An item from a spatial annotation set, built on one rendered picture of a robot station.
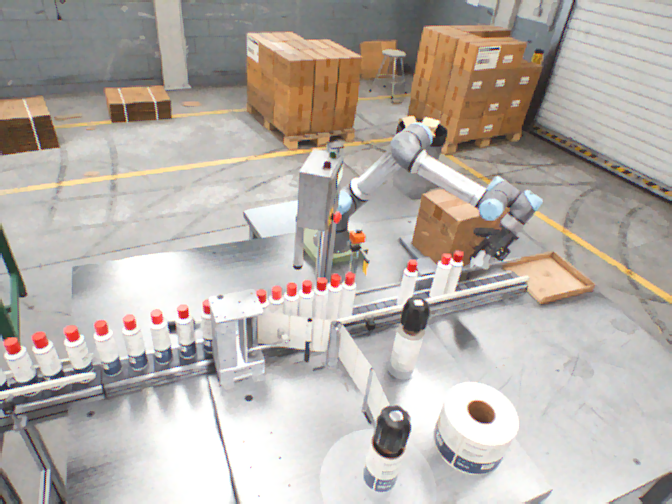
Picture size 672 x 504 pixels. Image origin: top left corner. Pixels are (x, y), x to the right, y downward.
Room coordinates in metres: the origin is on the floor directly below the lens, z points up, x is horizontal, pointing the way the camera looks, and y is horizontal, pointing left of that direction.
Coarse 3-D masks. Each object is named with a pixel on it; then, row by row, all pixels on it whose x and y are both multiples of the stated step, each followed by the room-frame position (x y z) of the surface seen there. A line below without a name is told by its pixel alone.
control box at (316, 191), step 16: (320, 160) 1.31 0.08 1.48; (336, 160) 1.32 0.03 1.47; (304, 176) 1.22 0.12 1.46; (320, 176) 1.22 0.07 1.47; (336, 176) 1.28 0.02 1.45; (304, 192) 1.22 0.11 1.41; (320, 192) 1.22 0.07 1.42; (304, 208) 1.22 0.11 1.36; (320, 208) 1.22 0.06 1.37; (336, 208) 1.34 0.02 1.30; (304, 224) 1.22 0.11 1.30; (320, 224) 1.21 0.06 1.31
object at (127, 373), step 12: (504, 276) 1.64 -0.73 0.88; (516, 276) 1.65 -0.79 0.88; (456, 288) 1.52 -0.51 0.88; (468, 288) 1.53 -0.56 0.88; (504, 288) 1.56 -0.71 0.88; (396, 300) 1.40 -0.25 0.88; (444, 300) 1.43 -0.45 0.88; (456, 300) 1.45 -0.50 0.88; (360, 312) 1.31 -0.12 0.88; (396, 312) 1.33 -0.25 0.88; (348, 324) 1.24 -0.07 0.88; (180, 360) 1.00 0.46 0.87; (192, 360) 1.00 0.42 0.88; (204, 360) 1.01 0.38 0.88; (132, 372) 0.92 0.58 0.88; (144, 372) 0.93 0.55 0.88
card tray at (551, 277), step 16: (528, 256) 1.83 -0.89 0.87; (544, 256) 1.88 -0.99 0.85; (560, 256) 1.86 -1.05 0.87; (528, 272) 1.75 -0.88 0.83; (544, 272) 1.77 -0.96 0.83; (560, 272) 1.78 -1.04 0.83; (576, 272) 1.76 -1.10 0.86; (528, 288) 1.63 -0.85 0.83; (544, 288) 1.65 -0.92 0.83; (560, 288) 1.66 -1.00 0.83; (576, 288) 1.67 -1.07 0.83; (592, 288) 1.67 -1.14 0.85
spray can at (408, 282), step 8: (408, 264) 1.38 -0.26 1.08; (416, 264) 1.37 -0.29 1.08; (408, 272) 1.37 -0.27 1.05; (416, 272) 1.38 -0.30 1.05; (408, 280) 1.36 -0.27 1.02; (400, 288) 1.38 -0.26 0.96; (408, 288) 1.36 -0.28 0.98; (400, 296) 1.37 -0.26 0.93; (408, 296) 1.36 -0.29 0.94; (400, 304) 1.36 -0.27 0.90
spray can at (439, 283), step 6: (444, 258) 1.44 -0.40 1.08; (450, 258) 1.44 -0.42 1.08; (438, 264) 1.45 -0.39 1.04; (444, 264) 1.44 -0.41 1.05; (450, 264) 1.45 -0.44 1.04; (438, 270) 1.44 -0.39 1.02; (444, 270) 1.43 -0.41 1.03; (438, 276) 1.43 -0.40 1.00; (444, 276) 1.43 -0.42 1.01; (438, 282) 1.43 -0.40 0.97; (444, 282) 1.43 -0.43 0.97; (432, 288) 1.44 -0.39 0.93; (438, 288) 1.43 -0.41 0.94; (444, 288) 1.44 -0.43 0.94; (432, 294) 1.43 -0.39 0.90; (438, 294) 1.43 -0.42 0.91
